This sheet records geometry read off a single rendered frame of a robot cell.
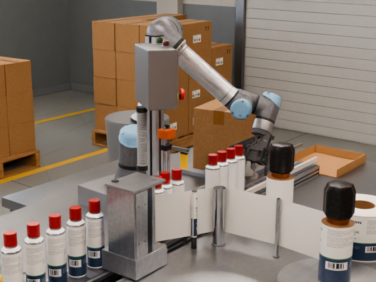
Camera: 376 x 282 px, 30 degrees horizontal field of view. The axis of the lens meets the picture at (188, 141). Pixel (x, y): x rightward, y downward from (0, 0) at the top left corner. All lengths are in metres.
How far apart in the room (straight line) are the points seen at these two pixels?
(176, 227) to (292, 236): 0.35
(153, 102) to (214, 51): 4.44
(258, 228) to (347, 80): 4.79
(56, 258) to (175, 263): 0.37
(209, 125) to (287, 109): 4.27
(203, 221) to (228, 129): 0.83
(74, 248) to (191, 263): 0.35
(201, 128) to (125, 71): 3.33
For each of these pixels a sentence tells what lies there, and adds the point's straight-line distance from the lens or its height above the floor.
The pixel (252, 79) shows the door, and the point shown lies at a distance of 7.39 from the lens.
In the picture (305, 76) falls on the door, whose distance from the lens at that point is 7.06.
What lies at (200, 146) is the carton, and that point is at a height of 0.95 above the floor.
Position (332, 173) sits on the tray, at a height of 0.83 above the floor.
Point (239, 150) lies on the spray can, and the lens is 2.55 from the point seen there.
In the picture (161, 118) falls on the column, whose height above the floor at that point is 1.22.
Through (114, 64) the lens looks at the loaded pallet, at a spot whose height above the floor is 0.77.
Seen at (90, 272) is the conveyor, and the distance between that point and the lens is 2.06.
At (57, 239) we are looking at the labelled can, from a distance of 1.91.
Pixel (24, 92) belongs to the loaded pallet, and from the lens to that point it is 5.86.
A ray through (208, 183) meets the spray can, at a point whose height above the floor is 0.99.
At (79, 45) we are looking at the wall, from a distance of 9.06.
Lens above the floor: 1.77
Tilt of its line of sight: 15 degrees down
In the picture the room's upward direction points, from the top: straight up
